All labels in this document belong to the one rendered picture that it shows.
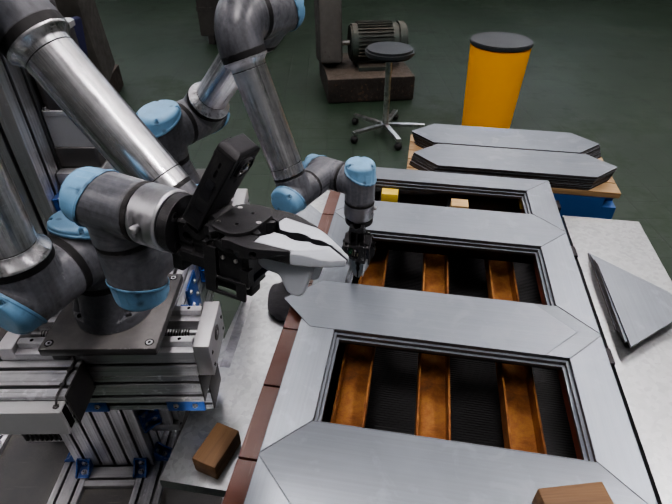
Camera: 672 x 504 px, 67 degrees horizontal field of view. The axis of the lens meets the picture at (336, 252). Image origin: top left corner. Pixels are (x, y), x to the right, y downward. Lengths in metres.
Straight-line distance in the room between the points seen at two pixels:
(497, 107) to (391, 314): 3.09
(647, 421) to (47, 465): 1.75
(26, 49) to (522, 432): 1.23
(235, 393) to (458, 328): 0.59
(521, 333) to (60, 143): 1.13
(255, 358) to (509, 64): 3.19
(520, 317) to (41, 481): 1.55
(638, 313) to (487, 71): 2.82
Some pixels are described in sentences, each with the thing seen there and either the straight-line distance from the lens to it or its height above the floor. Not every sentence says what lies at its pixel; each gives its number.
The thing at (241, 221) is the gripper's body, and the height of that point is 1.47.
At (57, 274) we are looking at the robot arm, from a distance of 0.94.
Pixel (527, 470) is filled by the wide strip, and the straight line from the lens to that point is 1.12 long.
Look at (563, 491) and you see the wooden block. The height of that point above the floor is 0.89.
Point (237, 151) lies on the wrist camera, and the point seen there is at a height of 1.54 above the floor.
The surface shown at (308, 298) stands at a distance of 1.36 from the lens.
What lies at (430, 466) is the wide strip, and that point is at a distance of 1.07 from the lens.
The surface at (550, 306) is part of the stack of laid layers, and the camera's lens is 1.45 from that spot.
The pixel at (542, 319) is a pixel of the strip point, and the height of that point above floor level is 0.84.
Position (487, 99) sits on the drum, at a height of 0.34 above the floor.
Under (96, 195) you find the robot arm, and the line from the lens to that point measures 0.64.
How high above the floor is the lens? 1.76
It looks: 37 degrees down
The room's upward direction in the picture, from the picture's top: straight up
